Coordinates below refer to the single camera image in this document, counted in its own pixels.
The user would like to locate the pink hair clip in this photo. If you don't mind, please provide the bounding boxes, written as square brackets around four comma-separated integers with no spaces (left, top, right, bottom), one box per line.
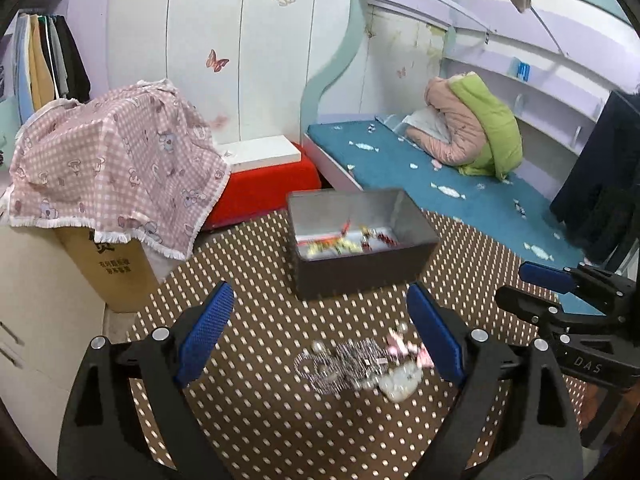
[385,326,434,369]

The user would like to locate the black hanging garment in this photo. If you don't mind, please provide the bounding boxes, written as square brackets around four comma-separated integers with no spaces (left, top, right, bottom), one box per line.
[49,13,92,104]

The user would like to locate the white wardrobe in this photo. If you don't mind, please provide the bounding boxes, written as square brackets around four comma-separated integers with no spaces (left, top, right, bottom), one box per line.
[70,0,362,147]

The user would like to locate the pink butterfly sticker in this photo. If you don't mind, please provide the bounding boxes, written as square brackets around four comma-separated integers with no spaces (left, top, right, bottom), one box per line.
[205,49,230,74]

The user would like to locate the red ottoman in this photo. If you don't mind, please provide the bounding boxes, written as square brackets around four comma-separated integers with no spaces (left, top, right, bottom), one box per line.
[202,142,321,232]

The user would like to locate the teal bunk bed frame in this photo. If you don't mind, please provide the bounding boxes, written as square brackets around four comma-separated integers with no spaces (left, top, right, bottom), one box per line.
[300,0,640,201]

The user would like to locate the white flat board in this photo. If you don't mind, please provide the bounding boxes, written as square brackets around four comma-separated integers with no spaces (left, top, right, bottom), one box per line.
[220,135,304,174]

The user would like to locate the pink checked cloth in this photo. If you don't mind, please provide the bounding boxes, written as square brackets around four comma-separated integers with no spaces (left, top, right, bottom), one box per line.
[0,79,232,261]

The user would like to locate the grey rectangular box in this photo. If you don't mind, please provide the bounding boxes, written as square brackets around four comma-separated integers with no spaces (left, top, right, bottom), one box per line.
[286,188,441,302]

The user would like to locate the red bead bracelet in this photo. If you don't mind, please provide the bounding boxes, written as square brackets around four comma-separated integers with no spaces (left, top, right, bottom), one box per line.
[360,231,402,252]

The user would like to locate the white pearl brooch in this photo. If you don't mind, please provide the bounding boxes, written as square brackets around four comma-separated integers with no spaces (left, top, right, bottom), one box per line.
[377,360,424,402]

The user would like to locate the brown cardboard box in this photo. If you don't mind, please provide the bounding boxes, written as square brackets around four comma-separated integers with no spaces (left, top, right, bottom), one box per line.
[55,227,162,314]

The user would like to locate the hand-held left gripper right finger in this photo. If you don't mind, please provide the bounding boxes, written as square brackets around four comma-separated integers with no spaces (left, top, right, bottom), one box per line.
[406,282,584,480]

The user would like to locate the white wall shelf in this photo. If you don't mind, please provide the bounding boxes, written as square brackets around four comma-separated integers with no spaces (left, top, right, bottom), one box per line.
[442,25,617,157]

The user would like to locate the yellow hanging garment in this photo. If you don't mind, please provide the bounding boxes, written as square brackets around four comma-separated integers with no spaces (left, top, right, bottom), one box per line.
[27,15,55,112]

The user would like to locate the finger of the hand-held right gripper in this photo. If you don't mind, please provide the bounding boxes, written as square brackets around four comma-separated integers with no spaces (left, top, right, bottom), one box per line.
[495,285,568,333]
[518,260,583,296]

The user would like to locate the white pillow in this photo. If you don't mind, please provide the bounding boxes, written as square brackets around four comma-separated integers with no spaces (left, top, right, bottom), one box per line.
[397,107,451,142]

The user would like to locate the dark hanging coat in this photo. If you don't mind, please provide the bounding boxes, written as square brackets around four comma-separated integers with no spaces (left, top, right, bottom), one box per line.
[550,89,640,267]

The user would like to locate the teal candy-print bedsheet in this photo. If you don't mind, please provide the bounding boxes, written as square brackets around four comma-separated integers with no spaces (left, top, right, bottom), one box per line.
[305,119,603,317]

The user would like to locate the cream cabinet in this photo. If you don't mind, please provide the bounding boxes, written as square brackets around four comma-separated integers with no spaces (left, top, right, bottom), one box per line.
[0,224,109,413]

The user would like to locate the brown polka-dot tablecloth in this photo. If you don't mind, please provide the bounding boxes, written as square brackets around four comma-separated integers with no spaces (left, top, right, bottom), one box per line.
[127,207,589,480]

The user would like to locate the silver chain necklace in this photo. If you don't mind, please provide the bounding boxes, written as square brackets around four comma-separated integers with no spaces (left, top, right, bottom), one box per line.
[294,338,396,394]

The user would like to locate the green padded jacket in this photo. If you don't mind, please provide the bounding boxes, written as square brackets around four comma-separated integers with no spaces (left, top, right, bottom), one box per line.
[447,72,524,181]

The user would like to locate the light blue hanging garment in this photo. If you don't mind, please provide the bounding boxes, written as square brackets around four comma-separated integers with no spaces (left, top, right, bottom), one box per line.
[12,14,37,125]

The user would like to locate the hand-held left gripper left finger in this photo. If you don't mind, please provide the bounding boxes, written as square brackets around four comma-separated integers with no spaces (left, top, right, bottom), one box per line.
[57,281,236,480]

